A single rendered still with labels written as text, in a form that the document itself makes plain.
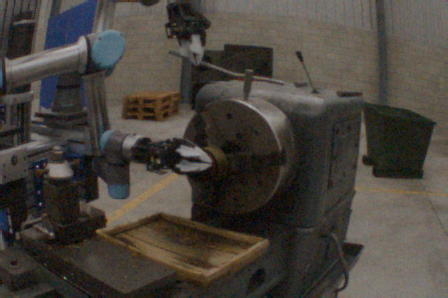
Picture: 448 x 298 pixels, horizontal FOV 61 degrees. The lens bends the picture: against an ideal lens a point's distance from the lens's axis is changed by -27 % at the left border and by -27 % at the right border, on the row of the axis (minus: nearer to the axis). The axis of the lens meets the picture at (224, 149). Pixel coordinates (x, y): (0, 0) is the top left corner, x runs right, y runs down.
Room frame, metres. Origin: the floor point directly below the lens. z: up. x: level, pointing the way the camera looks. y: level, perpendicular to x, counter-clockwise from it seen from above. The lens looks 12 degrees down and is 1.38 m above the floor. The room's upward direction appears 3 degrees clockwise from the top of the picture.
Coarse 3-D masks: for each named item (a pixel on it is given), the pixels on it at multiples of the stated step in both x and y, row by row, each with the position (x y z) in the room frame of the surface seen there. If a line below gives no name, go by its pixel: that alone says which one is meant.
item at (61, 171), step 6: (48, 162) 0.88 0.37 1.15; (66, 162) 0.89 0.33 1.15; (54, 168) 0.86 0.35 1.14; (60, 168) 0.87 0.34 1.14; (66, 168) 0.88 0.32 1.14; (48, 174) 0.86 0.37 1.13; (54, 174) 0.86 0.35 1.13; (60, 174) 0.86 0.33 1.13; (66, 174) 0.87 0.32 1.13; (72, 174) 0.90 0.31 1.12
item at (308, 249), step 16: (352, 192) 1.79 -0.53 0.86; (192, 208) 1.61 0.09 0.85; (208, 208) 1.58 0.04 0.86; (336, 208) 1.59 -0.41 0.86; (240, 224) 1.49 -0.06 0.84; (256, 224) 1.46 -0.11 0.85; (272, 224) 1.44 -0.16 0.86; (320, 224) 1.44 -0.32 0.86; (336, 224) 1.64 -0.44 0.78; (304, 240) 1.38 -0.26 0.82; (320, 240) 1.51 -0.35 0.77; (288, 256) 1.40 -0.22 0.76; (304, 256) 1.39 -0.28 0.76; (320, 256) 1.55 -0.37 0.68; (336, 256) 1.77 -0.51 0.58; (304, 272) 1.41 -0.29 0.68; (320, 272) 1.60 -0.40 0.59; (272, 288) 1.41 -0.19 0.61; (288, 288) 1.38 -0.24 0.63; (304, 288) 1.45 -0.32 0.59
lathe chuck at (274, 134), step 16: (224, 112) 1.36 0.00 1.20; (240, 112) 1.33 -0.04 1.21; (256, 112) 1.31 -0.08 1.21; (272, 112) 1.36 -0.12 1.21; (192, 128) 1.41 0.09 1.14; (224, 128) 1.35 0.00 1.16; (240, 128) 1.33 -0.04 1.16; (256, 128) 1.31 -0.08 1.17; (272, 128) 1.28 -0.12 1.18; (288, 128) 1.35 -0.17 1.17; (240, 144) 1.33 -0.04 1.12; (256, 144) 1.30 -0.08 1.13; (272, 144) 1.28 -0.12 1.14; (288, 144) 1.32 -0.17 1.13; (288, 160) 1.30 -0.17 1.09; (240, 176) 1.33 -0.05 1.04; (256, 176) 1.30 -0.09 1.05; (272, 176) 1.28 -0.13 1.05; (288, 176) 1.32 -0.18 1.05; (224, 192) 1.35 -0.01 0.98; (240, 192) 1.32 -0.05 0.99; (256, 192) 1.30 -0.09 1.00; (272, 192) 1.27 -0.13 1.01; (224, 208) 1.35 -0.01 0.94; (240, 208) 1.32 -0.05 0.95; (256, 208) 1.30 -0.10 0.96
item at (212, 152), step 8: (208, 152) 1.24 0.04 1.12; (216, 152) 1.25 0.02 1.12; (200, 160) 1.28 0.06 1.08; (216, 160) 1.23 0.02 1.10; (224, 160) 1.25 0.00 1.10; (208, 168) 1.21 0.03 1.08; (216, 168) 1.23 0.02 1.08; (224, 168) 1.25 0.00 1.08; (192, 176) 1.23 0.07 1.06; (200, 176) 1.25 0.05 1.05; (208, 176) 1.21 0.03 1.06; (216, 176) 1.23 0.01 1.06
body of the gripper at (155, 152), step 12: (144, 144) 1.28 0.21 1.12; (156, 144) 1.22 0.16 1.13; (168, 144) 1.23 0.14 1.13; (132, 156) 1.24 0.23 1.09; (144, 156) 1.22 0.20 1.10; (156, 156) 1.21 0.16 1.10; (168, 156) 1.21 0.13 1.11; (180, 156) 1.25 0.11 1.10; (156, 168) 1.22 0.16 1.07; (168, 168) 1.20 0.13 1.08
